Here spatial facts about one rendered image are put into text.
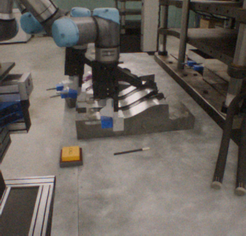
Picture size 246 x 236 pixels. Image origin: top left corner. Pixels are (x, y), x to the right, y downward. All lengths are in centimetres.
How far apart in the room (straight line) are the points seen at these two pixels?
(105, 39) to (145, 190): 47
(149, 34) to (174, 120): 439
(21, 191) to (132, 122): 98
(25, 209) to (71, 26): 119
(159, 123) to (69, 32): 55
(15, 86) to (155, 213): 79
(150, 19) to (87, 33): 465
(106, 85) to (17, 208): 107
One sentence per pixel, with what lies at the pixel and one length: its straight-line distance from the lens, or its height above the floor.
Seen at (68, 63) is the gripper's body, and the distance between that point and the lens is 101.
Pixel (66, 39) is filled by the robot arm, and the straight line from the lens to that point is 65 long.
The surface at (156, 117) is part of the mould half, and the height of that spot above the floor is 88.
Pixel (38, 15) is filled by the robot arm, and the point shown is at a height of 129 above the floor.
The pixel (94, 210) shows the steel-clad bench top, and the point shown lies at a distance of 72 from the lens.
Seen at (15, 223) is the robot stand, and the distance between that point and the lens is 154.
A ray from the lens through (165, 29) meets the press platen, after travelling 220.
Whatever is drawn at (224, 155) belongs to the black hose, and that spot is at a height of 85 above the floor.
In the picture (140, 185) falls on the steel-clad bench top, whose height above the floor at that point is 80.
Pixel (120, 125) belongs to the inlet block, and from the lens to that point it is 83.
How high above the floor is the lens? 135
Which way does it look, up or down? 28 degrees down
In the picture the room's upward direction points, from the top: straight up
